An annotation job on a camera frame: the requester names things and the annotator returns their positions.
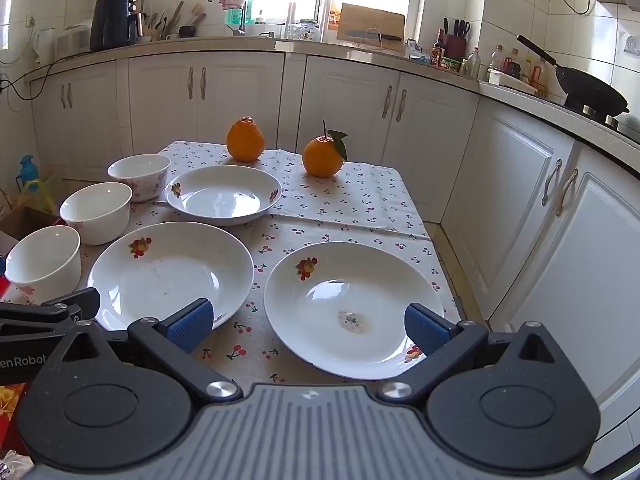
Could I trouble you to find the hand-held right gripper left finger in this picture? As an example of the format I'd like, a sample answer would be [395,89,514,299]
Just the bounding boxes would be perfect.
[55,298,240,403]

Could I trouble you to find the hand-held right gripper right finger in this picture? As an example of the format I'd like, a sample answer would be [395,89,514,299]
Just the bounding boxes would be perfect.
[379,303,571,404]

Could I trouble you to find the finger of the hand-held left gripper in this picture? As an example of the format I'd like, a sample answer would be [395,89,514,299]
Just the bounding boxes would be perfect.
[0,287,101,338]

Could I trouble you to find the white pink flower bowl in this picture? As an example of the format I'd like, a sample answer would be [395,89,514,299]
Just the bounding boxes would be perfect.
[4,225,82,306]
[107,154,172,204]
[59,182,133,246]

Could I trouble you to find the white fruit print plate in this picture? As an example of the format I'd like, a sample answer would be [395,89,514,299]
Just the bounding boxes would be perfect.
[87,221,255,332]
[264,241,445,381]
[165,165,283,226]

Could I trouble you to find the red patterned packaging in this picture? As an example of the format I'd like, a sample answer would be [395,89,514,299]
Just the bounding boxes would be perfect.
[0,382,28,461]

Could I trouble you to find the yellow plastic bag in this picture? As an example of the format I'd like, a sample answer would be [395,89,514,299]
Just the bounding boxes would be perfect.
[20,175,57,213]

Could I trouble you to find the blue thermos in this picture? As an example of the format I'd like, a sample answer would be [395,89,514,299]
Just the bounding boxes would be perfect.
[17,155,41,194]

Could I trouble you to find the bumpy orange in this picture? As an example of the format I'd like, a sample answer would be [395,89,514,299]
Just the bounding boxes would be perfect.
[226,116,265,163]

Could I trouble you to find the orange with leaf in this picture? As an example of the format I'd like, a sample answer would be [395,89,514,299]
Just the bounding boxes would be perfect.
[302,120,348,178]

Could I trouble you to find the white kitchen cabinets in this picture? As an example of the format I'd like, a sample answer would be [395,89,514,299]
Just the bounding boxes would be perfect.
[27,52,640,471]

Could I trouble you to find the white electric kettle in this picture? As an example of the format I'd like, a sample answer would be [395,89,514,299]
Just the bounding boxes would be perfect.
[33,27,57,67]

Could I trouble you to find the white plastic tray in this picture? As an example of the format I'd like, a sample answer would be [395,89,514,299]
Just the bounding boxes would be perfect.
[487,69,540,96]

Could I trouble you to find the white countertop appliance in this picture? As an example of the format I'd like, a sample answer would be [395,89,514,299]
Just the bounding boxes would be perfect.
[54,22,93,58]

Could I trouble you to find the red label bottle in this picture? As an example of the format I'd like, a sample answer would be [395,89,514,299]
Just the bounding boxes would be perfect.
[530,57,549,97]

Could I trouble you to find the dark sauce bottle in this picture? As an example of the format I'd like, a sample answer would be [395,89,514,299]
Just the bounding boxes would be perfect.
[431,28,447,67]

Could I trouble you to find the dark red knife block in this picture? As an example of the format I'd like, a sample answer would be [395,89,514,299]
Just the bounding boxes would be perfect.
[442,18,472,61]

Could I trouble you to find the beige kitchen countertop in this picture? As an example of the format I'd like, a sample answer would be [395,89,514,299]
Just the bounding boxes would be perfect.
[27,35,640,181]

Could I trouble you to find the gas stove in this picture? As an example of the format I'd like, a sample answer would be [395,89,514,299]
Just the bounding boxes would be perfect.
[562,102,640,143]

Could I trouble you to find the black air fryer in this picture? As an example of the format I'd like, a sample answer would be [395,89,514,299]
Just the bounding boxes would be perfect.
[90,0,143,53]

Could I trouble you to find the black wok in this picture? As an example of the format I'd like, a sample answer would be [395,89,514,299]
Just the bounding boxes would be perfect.
[516,35,631,114]

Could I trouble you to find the kitchen utensil holder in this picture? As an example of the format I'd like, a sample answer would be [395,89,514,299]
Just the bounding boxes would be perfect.
[144,11,169,43]

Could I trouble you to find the kitchen knife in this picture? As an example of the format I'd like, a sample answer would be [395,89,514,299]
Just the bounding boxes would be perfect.
[346,30,402,43]

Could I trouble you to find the metal kitchen faucet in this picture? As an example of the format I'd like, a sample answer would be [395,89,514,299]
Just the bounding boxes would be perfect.
[207,0,247,37]

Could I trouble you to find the clear glass cups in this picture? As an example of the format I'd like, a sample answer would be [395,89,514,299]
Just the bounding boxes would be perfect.
[285,19,321,42]

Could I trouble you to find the wooden cutting board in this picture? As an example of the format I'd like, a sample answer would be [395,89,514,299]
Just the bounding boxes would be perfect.
[336,2,406,53]

